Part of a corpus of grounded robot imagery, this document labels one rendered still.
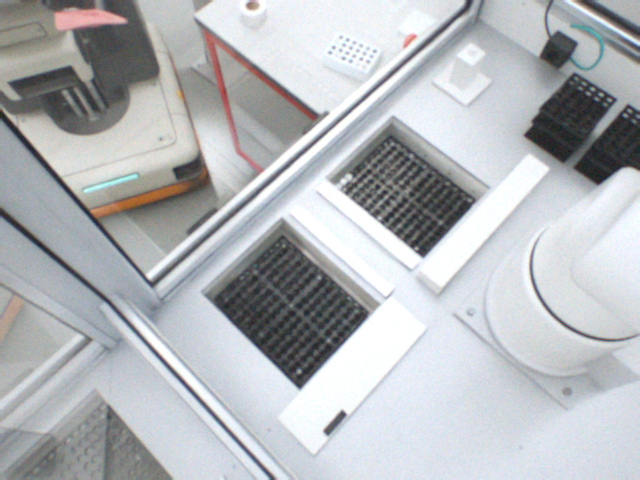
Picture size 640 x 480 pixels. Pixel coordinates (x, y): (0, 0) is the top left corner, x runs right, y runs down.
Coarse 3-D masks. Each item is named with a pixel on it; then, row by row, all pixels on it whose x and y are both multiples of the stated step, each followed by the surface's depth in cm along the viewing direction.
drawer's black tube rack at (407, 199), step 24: (360, 168) 113; (384, 168) 113; (408, 168) 113; (432, 168) 109; (360, 192) 111; (384, 192) 111; (408, 192) 107; (432, 192) 107; (456, 192) 107; (384, 216) 105; (408, 216) 105; (432, 216) 105; (456, 216) 105; (408, 240) 107; (432, 240) 107
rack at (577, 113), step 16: (576, 80) 102; (560, 96) 105; (576, 96) 100; (592, 96) 100; (608, 96) 100; (544, 112) 99; (560, 112) 103; (576, 112) 99; (592, 112) 99; (544, 128) 102; (560, 128) 102; (576, 128) 97; (592, 128) 97; (544, 144) 106; (560, 144) 106; (576, 144) 100; (560, 160) 104
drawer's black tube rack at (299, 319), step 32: (288, 256) 102; (256, 288) 100; (288, 288) 102; (320, 288) 99; (256, 320) 100; (288, 320) 100; (320, 320) 97; (352, 320) 100; (288, 352) 95; (320, 352) 95
